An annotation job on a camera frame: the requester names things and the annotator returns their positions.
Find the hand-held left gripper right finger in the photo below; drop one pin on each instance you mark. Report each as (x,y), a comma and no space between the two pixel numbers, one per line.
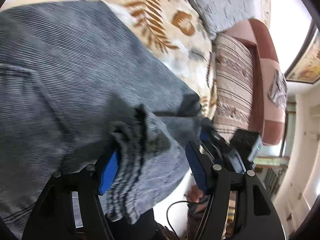
(197,170)

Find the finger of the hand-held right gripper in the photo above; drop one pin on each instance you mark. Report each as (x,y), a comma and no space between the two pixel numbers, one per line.
(218,146)

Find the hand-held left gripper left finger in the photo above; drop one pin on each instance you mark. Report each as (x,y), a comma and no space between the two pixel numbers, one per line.
(110,173)

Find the grey-blue denim pants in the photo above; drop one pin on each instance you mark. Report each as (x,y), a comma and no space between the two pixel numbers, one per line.
(75,80)

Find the person's right hand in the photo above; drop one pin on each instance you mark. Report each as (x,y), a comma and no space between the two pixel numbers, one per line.
(195,195)

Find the white door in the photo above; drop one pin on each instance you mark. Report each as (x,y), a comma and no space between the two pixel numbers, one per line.
(303,155)

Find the striped beige pillow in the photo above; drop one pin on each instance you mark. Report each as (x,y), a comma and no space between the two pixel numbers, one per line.
(232,85)

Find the person's left leg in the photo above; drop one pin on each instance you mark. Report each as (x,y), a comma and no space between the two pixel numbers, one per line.
(140,227)

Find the grey patterned cloth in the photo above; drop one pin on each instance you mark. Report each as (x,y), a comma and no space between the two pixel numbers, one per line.
(278,88)

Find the brown and pink headboard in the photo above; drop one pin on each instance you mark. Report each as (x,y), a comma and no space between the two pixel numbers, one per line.
(271,62)

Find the framed picture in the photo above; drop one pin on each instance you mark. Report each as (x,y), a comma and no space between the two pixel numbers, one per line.
(306,65)

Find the grey quilted blanket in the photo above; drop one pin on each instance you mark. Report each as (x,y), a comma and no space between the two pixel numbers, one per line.
(220,2)

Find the leaf print blanket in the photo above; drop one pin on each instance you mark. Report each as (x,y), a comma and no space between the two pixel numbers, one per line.
(155,12)

